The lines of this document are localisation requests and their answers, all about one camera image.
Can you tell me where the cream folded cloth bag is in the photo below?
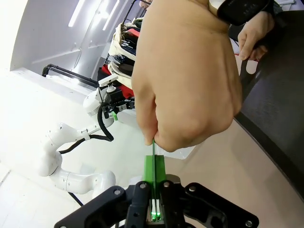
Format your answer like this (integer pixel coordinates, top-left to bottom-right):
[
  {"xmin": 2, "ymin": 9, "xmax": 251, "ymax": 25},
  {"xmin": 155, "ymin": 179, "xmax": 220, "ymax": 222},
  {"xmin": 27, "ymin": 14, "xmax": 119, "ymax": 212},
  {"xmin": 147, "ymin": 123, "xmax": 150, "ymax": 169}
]
[{"xmin": 108, "ymin": 60, "xmax": 134, "ymax": 83}]

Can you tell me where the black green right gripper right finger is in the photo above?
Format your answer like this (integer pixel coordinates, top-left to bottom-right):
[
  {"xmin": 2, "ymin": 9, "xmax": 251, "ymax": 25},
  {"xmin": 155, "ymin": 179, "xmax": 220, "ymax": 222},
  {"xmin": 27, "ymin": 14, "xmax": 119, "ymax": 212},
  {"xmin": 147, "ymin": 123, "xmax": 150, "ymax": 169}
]
[{"xmin": 155, "ymin": 154, "xmax": 259, "ymax": 228}]

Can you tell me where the black pipe frame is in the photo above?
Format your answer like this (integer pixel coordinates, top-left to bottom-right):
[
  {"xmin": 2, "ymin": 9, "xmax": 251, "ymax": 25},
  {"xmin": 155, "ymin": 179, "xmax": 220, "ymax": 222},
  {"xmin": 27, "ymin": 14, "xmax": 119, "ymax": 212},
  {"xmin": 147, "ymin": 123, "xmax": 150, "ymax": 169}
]
[{"xmin": 42, "ymin": 63, "xmax": 99, "ymax": 86}]

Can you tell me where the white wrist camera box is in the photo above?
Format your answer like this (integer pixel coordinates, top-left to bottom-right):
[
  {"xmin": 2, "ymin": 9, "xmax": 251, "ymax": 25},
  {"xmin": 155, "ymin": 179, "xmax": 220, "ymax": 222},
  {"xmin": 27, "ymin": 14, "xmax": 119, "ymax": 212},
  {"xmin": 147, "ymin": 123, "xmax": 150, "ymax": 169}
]
[{"xmin": 98, "ymin": 74, "xmax": 119, "ymax": 86}]

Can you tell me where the cream tote bag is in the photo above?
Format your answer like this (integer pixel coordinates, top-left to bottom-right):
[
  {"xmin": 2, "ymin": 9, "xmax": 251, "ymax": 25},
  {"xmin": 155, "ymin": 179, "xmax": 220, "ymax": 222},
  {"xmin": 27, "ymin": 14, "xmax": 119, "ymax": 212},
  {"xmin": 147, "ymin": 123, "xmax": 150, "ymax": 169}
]
[{"xmin": 111, "ymin": 22, "xmax": 142, "ymax": 61}]

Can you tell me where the black plastic tray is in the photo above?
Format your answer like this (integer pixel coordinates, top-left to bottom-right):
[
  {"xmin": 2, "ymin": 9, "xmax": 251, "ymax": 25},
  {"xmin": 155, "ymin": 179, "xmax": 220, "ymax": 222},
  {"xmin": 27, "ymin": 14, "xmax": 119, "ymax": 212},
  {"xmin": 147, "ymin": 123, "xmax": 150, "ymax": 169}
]
[{"xmin": 234, "ymin": 10, "xmax": 304, "ymax": 190}]

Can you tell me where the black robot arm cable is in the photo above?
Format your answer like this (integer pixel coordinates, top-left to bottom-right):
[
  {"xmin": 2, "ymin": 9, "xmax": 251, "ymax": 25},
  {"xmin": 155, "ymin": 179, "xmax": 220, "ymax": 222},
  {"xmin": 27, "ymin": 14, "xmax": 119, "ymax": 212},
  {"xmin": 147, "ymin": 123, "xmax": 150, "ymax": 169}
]
[{"xmin": 58, "ymin": 102, "xmax": 114, "ymax": 154}]

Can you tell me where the person's right hand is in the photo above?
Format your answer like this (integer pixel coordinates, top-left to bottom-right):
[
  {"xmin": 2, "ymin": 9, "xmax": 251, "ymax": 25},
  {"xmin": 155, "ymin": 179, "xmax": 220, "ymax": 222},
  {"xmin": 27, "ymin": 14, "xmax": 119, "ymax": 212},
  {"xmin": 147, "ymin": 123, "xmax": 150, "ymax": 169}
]
[{"xmin": 237, "ymin": 11, "xmax": 276, "ymax": 61}]

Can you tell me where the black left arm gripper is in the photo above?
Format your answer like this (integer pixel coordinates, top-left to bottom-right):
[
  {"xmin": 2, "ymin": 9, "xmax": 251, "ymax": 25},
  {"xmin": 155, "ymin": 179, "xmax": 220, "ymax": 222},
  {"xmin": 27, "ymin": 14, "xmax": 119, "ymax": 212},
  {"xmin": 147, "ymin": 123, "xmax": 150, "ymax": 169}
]
[{"xmin": 104, "ymin": 89, "xmax": 136, "ymax": 113}]

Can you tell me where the navy checked cloth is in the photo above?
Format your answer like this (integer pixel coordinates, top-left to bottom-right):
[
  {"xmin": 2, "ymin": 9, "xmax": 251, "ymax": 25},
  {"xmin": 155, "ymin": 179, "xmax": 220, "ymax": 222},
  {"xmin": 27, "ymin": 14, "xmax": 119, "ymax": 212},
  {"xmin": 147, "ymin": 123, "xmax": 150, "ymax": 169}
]
[{"xmin": 106, "ymin": 50, "xmax": 137, "ymax": 65}]

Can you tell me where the red black garment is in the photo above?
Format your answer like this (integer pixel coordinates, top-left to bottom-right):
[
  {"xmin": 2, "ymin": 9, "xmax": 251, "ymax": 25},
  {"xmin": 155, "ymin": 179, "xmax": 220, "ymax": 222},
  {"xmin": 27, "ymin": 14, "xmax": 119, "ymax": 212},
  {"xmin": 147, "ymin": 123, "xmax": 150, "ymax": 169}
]
[{"xmin": 123, "ymin": 27, "xmax": 141, "ymax": 36}]

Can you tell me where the black wrist watch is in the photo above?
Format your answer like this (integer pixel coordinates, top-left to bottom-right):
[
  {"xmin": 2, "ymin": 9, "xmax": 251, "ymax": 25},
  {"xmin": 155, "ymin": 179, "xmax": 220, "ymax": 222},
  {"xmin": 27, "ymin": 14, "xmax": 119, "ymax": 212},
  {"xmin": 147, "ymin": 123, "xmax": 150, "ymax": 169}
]
[{"xmin": 209, "ymin": 0, "xmax": 271, "ymax": 26}]

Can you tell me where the clear plastic box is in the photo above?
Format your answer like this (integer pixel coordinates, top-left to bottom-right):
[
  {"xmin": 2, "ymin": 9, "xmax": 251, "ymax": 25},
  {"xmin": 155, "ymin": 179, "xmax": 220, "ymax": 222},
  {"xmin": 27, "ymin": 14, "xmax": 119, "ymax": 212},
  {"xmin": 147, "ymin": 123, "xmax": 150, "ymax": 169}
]
[{"xmin": 163, "ymin": 144, "xmax": 198, "ymax": 160}]

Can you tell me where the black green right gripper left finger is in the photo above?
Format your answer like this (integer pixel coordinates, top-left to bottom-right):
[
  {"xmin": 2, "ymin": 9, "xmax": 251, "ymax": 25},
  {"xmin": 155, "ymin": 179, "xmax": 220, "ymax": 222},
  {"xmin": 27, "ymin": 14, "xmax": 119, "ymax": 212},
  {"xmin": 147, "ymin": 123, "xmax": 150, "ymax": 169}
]
[{"xmin": 54, "ymin": 155, "xmax": 155, "ymax": 228}]

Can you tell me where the person's left hand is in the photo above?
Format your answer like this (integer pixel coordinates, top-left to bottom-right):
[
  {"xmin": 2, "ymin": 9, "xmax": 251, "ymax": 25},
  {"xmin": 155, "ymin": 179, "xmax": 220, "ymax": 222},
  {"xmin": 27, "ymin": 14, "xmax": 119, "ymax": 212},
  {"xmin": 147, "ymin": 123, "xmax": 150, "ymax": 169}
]
[{"xmin": 131, "ymin": 0, "xmax": 243, "ymax": 153}]

